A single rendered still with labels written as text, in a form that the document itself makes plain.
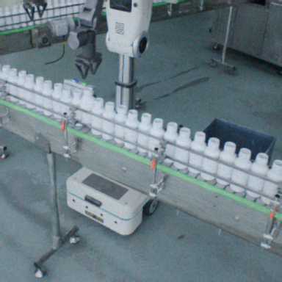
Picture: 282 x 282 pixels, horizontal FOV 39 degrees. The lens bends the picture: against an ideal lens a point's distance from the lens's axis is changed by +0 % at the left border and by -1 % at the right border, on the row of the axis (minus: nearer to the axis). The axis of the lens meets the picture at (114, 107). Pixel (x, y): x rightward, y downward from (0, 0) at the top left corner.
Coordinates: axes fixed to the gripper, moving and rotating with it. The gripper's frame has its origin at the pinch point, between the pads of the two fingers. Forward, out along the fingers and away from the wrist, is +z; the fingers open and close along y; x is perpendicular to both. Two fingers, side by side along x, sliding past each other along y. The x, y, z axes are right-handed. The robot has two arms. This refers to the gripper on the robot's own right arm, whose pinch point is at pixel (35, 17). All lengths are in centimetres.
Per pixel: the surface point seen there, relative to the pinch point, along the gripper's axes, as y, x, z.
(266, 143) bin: -38, 112, 49
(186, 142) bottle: 17, 93, 27
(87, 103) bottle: 18, 46, 25
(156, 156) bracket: 27, 86, 31
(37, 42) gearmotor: -72, -73, 49
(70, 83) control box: 2.3, 22.9, 28.2
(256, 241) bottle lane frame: 21, 127, 55
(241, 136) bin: -38, 100, 50
